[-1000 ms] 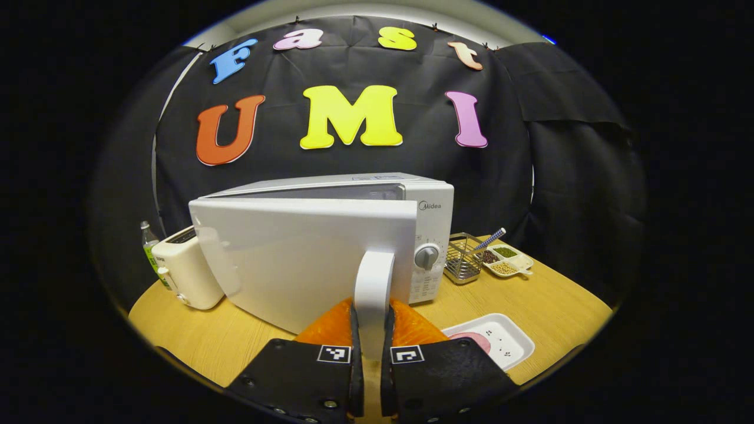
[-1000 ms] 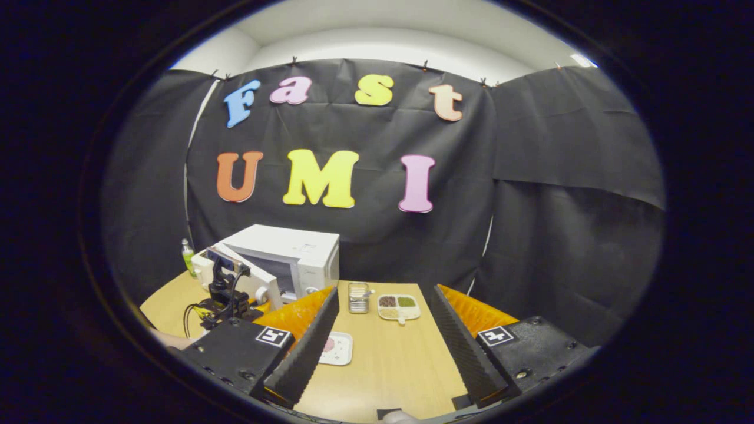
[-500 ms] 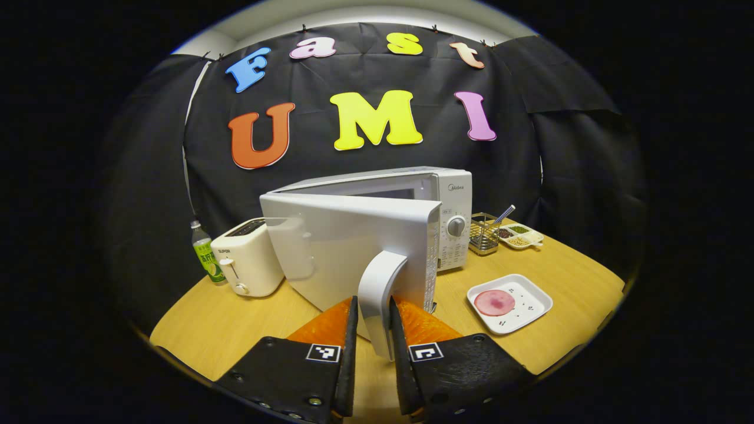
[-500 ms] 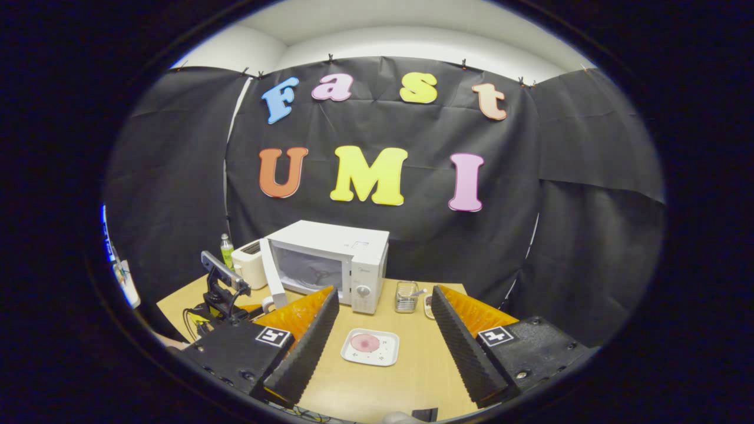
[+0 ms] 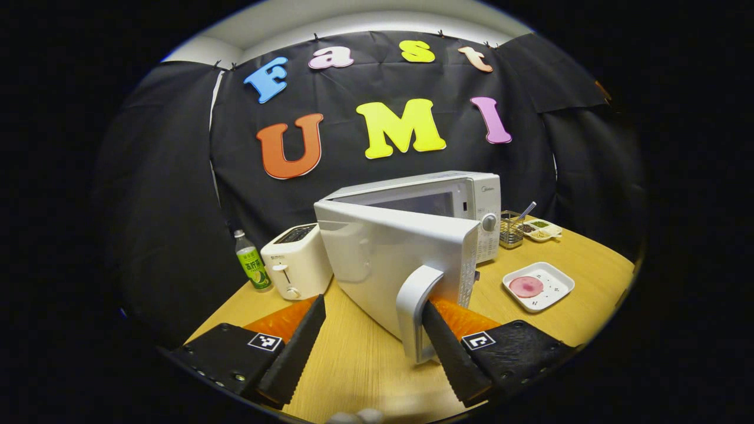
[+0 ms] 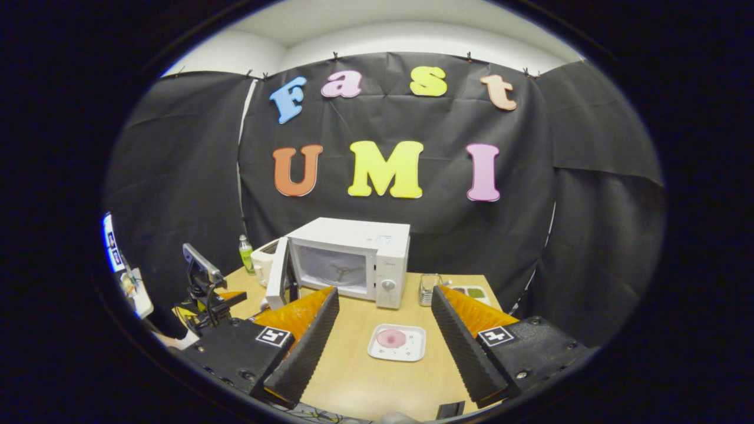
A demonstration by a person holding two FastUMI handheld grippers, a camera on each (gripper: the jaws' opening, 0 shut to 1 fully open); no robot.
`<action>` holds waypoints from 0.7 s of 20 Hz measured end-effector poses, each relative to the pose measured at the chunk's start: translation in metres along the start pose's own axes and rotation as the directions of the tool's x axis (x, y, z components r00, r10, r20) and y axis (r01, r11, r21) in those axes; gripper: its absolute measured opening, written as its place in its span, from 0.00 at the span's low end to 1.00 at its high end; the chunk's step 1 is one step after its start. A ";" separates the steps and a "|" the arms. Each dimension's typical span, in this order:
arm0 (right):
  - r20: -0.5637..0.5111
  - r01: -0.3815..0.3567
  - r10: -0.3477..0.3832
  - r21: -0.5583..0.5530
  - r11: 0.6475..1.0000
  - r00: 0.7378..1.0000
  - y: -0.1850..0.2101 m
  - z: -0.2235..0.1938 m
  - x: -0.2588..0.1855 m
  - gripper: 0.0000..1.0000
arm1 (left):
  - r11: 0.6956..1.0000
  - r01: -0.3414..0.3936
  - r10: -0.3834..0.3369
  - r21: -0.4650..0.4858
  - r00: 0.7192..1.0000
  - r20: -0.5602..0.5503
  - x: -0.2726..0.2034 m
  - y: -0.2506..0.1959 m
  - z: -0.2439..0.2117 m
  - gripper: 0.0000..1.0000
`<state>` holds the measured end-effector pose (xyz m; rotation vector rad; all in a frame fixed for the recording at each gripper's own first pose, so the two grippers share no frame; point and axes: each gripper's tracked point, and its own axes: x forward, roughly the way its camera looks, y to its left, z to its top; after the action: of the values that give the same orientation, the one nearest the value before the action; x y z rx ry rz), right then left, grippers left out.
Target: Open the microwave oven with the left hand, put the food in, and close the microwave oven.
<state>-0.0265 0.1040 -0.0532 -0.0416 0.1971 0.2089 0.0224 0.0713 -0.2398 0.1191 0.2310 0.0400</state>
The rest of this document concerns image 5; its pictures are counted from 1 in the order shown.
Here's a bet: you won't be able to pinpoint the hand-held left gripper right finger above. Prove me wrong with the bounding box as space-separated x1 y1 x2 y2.
421 296 581 408

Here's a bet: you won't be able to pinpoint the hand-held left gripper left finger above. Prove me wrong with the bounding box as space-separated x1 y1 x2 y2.
168 294 327 410

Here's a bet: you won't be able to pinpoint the pink ham slice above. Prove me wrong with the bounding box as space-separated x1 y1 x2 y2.
509 276 544 299

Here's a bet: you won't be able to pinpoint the white square plate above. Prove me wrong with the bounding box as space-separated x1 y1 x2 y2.
502 261 576 313

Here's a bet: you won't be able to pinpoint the white microwave oven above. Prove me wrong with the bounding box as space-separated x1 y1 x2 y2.
313 171 502 365

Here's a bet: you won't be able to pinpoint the white toaster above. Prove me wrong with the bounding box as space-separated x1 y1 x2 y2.
260 223 334 301

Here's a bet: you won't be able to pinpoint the green drink bottle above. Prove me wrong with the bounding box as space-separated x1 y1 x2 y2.
234 230 273 292

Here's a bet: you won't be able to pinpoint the metal mesh basket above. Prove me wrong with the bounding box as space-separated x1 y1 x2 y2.
500 210 525 250

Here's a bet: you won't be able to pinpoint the white divided snack tray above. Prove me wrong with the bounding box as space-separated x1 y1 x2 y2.
518 218 563 243

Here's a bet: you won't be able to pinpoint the black backdrop cloth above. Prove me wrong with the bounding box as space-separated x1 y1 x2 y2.
91 31 646 348

